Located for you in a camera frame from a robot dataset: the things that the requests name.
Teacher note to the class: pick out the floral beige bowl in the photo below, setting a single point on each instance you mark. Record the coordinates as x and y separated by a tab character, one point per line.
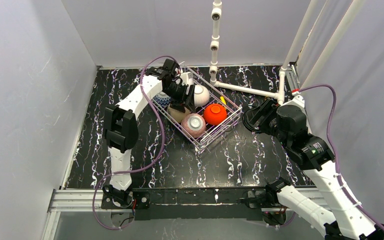
177	115

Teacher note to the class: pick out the blue patterned bowl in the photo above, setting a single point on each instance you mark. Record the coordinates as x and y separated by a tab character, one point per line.
162	99

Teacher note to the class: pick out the yellow black tool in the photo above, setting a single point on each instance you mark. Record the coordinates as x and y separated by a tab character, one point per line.
222	99

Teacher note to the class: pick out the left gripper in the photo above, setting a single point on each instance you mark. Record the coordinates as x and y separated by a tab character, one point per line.
185	96

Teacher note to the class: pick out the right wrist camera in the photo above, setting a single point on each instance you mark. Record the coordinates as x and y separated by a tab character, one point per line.
297	100

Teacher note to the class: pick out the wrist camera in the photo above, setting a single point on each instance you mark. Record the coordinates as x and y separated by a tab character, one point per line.
297	100
183	77

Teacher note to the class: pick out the white PVC pipe frame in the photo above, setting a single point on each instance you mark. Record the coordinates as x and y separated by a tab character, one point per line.
277	32

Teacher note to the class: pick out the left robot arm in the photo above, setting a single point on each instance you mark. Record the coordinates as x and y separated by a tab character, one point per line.
120	127

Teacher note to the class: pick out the orange patterned bowl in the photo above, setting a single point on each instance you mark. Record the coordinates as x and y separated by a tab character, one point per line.
194	124

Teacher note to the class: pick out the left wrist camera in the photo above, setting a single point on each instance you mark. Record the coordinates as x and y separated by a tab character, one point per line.
183	77

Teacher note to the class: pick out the white ribbed bowl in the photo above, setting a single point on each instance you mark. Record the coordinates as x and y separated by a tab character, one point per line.
201	95

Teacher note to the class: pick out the aluminium front rail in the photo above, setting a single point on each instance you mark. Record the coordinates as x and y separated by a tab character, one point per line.
84	200

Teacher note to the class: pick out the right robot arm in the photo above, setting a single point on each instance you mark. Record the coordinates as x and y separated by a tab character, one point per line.
343	218

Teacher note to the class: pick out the white wire dish rack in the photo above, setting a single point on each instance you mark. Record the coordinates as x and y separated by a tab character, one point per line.
213	133

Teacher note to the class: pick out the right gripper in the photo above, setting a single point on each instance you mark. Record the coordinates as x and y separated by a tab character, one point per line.
256	117

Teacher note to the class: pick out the glossy orange bowl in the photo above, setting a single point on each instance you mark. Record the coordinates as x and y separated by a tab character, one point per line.
214	114

